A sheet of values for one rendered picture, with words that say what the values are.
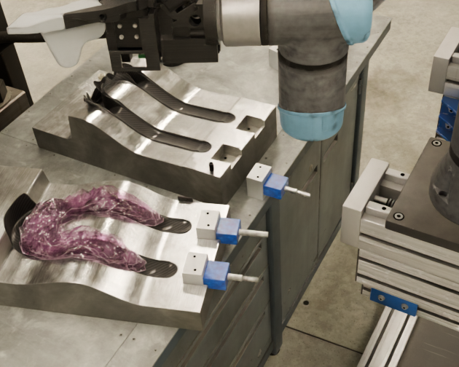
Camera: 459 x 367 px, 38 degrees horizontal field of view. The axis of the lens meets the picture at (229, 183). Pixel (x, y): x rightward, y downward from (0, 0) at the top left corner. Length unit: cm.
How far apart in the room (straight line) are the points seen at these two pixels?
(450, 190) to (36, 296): 73
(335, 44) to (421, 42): 279
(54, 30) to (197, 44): 15
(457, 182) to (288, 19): 44
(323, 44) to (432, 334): 134
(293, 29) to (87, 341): 73
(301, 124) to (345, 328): 147
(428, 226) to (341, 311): 120
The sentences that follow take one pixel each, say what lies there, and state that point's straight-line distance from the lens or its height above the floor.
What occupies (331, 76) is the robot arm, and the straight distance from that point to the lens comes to 71.
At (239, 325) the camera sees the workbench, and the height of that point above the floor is 39.
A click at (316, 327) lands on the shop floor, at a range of 216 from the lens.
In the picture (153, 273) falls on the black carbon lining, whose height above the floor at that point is 85.
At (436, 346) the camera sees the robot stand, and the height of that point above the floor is 21.
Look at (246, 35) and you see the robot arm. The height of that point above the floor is 143.
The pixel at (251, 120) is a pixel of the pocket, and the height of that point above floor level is 88.
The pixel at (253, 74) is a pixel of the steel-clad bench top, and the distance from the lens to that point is 175.
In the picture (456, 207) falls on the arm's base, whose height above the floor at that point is 107.
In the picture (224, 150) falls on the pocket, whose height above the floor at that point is 87.
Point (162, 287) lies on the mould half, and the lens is 118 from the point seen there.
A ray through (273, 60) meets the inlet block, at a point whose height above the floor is 82.
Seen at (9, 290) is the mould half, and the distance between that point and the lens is 126.
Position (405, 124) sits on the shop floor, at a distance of 292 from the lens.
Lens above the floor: 177
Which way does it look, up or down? 43 degrees down
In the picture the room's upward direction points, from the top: 5 degrees counter-clockwise
